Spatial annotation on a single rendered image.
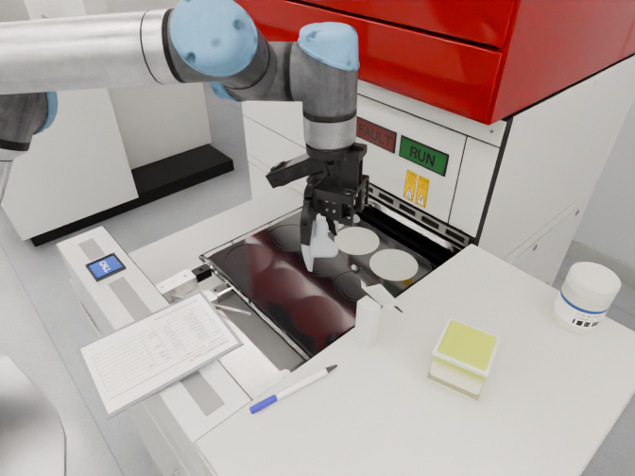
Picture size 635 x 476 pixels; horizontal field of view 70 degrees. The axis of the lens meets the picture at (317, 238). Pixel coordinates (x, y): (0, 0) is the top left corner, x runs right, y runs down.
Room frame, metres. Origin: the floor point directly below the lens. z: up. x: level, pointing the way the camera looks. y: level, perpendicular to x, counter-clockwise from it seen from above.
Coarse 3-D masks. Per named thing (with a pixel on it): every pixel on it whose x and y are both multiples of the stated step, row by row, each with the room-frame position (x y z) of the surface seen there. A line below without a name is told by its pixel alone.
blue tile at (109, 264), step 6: (108, 258) 0.66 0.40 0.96; (114, 258) 0.66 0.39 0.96; (96, 264) 0.64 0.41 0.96; (102, 264) 0.64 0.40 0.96; (108, 264) 0.64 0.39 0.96; (114, 264) 0.64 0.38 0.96; (96, 270) 0.63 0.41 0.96; (102, 270) 0.63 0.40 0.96; (108, 270) 0.63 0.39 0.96; (96, 276) 0.61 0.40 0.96
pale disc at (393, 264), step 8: (376, 256) 0.75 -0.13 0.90; (384, 256) 0.75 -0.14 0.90; (392, 256) 0.75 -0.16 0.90; (400, 256) 0.75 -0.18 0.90; (408, 256) 0.75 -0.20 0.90; (376, 264) 0.72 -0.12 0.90; (384, 264) 0.72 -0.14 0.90; (392, 264) 0.72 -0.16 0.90; (400, 264) 0.72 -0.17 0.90; (408, 264) 0.72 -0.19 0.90; (416, 264) 0.72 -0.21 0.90; (376, 272) 0.69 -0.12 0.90; (384, 272) 0.69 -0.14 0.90; (392, 272) 0.69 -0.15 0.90; (400, 272) 0.69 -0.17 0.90; (408, 272) 0.69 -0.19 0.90; (416, 272) 0.69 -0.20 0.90
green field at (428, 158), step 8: (408, 144) 0.85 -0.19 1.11; (416, 144) 0.83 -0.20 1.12; (408, 152) 0.85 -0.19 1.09; (416, 152) 0.83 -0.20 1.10; (424, 152) 0.82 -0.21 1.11; (432, 152) 0.80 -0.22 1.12; (416, 160) 0.83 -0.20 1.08; (424, 160) 0.82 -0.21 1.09; (432, 160) 0.80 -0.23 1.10; (440, 160) 0.79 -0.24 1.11; (432, 168) 0.80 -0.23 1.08; (440, 168) 0.79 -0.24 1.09
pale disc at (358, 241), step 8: (344, 232) 0.83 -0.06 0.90; (352, 232) 0.83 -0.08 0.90; (360, 232) 0.83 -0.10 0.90; (368, 232) 0.83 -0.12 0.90; (336, 240) 0.80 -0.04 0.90; (344, 240) 0.80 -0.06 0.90; (352, 240) 0.80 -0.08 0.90; (360, 240) 0.80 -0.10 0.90; (368, 240) 0.80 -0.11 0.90; (376, 240) 0.80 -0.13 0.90; (344, 248) 0.77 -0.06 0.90; (352, 248) 0.77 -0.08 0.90; (360, 248) 0.77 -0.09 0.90; (368, 248) 0.77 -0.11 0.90
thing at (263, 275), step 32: (288, 224) 0.86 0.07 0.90; (224, 256) 0.75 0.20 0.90; (256, 256) 0.75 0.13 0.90; (288, 256) 0.75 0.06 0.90; (352, 256) 0.75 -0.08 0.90; (416, 256) 0.75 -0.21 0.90; (256, 288) 0.65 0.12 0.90; (288, 288) 0.65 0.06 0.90; (320, 288) 0.65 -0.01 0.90; (352, 288) 0.65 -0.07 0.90; (288, 320) 0.56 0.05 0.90; (320, 320) 0.56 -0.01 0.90; (352, 320) 0.56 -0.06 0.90
